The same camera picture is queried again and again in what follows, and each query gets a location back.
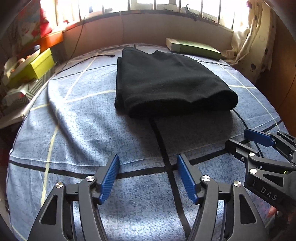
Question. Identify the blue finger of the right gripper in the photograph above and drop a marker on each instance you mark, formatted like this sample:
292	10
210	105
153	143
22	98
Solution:
259	137
240	152

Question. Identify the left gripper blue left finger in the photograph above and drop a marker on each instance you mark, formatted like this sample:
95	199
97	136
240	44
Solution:
55	220

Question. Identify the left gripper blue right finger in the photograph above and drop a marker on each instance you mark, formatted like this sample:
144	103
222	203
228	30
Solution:
241	220

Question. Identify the black pants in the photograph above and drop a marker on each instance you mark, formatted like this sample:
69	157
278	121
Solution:
164	84

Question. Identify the person right hand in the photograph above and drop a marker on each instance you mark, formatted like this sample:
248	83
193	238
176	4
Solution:
272	211

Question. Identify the cream heart print curtain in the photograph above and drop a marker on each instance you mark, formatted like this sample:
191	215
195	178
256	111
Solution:
254	29

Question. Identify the blue patterned bed sheet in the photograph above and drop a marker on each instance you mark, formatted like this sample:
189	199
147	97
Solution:
73	128

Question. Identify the white bedside shelf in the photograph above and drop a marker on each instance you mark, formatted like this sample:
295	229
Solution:
16	116

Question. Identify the green flat box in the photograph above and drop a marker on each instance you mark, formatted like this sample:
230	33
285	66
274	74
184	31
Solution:
192	48

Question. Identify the striped grey box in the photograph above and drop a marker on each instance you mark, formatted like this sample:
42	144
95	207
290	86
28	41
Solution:
21	96

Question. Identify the yellow-green shoe box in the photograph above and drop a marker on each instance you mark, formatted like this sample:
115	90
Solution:
32	68

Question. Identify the orange box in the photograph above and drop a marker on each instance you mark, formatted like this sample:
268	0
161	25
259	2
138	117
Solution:
45	42

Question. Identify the cartoon printed gift bag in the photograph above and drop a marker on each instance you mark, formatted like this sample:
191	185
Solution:
29	25

